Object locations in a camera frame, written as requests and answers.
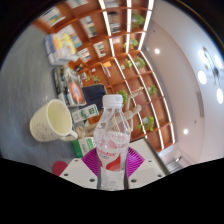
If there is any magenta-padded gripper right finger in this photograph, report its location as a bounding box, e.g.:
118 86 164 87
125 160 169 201
125 147 167 190

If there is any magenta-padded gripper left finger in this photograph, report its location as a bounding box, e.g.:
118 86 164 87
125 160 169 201
59 147 101 190

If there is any clear plastic water bottle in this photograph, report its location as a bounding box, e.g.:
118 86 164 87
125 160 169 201
93 94 132 191

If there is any flat round red coaster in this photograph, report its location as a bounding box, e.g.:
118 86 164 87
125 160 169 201
52 160 69 177

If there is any white partition with dark top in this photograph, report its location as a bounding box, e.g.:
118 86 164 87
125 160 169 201
128 137 170 176

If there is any flat green-white box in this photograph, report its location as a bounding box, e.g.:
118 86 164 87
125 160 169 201
72 136 98 158

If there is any cream ceramic mug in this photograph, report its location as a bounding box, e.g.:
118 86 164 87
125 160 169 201
29 98 79 143

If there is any tall green-white carton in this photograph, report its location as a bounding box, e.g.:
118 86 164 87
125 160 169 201
71 103 100 124

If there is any wooden artist mannequin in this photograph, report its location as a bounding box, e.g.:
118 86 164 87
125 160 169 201
74 87 145 140

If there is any dark blue chair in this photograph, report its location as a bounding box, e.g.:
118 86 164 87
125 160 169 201
81 83 108 111

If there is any ceiling air vent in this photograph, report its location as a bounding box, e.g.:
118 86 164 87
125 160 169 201
195 91 205 118

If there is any multi-bulb ceiling lamp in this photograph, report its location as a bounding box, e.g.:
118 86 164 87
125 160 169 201
198 46 224 105

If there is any wooden wall shelf unit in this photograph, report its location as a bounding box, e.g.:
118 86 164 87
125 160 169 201
33 0 176 153

